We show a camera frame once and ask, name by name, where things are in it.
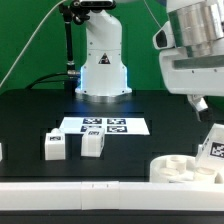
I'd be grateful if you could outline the white fiducial marker sheet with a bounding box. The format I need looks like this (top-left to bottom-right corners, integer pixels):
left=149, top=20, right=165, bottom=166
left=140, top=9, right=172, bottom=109
left=59, top=117, right=150, bottom=135

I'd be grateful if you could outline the white round stool seat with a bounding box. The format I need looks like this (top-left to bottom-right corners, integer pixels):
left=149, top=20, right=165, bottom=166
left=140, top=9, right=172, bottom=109
left=149, top=155, right=216, bottom=184

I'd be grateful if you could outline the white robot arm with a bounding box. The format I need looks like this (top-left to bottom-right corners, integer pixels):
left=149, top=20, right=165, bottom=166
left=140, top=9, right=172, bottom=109
left=76, top=0, right=224, bottom=120

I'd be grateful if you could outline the white right barrier rail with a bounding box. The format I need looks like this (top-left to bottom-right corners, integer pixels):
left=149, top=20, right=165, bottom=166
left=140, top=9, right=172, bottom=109
left=197, top=144, right=224, bottom=184

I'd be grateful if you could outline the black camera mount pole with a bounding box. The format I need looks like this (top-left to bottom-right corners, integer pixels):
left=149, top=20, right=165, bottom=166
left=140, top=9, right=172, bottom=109
left=59, top=3, right=80, bottom=77

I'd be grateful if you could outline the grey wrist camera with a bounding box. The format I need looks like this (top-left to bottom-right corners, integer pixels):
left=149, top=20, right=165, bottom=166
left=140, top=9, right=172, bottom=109
left=153, top=21, right=175, bottom=50

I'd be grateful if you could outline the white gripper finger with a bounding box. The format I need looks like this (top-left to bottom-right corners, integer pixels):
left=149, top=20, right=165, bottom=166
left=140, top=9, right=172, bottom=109
left=187, top=95, right=212, bottom=122

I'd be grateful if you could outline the white block at left edge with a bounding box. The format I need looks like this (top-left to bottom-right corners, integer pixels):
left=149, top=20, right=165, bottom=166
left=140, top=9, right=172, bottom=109
left=0, top=143, right=3, bottom=162

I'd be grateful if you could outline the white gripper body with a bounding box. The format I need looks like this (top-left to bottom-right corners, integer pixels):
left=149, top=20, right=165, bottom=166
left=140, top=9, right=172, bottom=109
left=159, top=46, right=224, bottom=96

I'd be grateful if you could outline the black cable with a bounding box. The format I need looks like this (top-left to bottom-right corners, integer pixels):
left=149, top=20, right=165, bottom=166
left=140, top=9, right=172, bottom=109
left=25, top=72, right=81, bottom=90

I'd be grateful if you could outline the black overhead camera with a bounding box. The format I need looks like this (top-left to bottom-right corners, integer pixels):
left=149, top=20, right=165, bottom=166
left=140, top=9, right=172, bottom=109
left=74, top=0, right=116, bottom=10

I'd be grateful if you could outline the white barrier rail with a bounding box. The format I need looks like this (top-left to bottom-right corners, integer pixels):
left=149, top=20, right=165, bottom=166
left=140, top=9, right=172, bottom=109
left=0, top=182, right=224, bottom=211
left=197, top=144, right=224, bottom=184

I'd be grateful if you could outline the white front barrier rail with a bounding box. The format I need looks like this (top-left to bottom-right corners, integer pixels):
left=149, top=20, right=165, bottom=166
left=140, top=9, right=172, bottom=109
left=0, top=182, right=224, bottom=211

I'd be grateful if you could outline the white cable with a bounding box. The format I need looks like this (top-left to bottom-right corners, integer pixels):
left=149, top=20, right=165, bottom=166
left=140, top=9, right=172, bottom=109
left=0, top=0, right=68, bottom=88

